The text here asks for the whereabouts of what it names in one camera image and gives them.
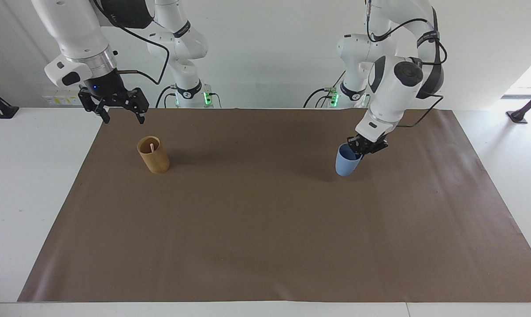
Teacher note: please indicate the brown wooden cup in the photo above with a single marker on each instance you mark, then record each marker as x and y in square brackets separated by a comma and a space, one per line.
[155, 159]

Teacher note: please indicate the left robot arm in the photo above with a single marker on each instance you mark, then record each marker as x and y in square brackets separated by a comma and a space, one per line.
[393, 88]

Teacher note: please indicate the black stand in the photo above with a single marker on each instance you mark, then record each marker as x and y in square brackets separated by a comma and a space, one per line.
[523, 112]
[3, 110]

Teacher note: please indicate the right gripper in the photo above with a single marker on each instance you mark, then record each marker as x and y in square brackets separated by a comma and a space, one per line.
[104, 86]

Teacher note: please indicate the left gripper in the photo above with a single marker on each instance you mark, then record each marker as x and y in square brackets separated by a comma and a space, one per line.
[379, 144]

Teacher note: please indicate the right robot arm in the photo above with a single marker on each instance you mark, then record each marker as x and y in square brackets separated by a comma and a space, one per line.
[78, 31]

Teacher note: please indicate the blue cup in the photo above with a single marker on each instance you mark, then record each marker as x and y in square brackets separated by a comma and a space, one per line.
[347, 164]

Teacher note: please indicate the white power strip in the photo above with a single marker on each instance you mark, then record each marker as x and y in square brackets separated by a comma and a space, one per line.
[60, 97]

